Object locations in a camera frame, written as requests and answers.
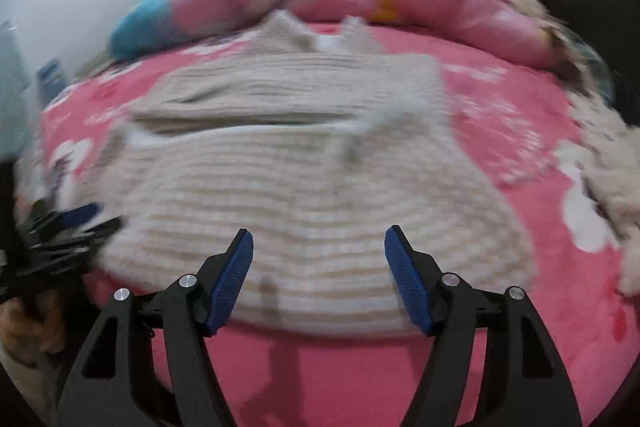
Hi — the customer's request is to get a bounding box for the blue printed plastic box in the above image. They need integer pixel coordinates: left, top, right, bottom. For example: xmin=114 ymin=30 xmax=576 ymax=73
xmin=36 ymin=59 xmax=68 ymax=95

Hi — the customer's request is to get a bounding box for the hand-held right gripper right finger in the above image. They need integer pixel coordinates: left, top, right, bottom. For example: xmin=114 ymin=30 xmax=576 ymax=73
xmin=384 ymin=225 xmax=583 ymax=427

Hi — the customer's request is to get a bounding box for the black headboard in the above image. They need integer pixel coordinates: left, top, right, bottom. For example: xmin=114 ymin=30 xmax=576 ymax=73
xmin=510 ymin=0 xmax=640 ymax=128

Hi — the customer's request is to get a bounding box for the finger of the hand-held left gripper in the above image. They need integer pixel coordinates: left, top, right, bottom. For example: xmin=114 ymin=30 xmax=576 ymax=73
xmin=27 ymin=202 xmax=104 ymax=234
xmin=32 ymin=216 xmax=124 ymax=259

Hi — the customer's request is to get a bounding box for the beige white checked sweater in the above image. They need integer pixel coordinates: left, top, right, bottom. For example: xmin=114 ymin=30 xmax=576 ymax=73
xmin=97 ymin=9 xmax=538 ymax=340

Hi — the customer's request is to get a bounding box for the white fluffy blanket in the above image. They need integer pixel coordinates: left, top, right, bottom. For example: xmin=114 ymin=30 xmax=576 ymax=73
xmin=555 ymin=0 xmax=640 ymax=298

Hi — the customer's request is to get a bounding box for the person's left hand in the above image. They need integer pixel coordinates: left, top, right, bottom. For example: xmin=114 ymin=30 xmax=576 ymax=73
xmin=0 ymin=297 xmax=68 ymax=358

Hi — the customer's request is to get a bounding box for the pink floral bed sheet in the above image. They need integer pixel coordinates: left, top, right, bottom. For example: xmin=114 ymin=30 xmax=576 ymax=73
xmin=15 ymin=19 xmax=636 ymax=427

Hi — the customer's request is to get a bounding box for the teal patterned hanging cloth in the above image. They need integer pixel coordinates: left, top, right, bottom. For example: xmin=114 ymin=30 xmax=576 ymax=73
xmin=0 ymin=22 xmax=33 ymax=158

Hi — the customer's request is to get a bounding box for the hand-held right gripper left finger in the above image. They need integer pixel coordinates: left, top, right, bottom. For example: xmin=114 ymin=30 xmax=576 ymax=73
xmin=54 ymin=228 xmax=255 ymax=427

